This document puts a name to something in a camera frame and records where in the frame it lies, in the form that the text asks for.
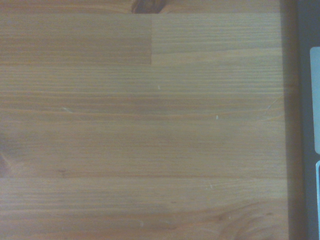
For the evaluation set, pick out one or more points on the dark grey laptop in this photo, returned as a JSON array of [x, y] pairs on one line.
[[305, 100]]

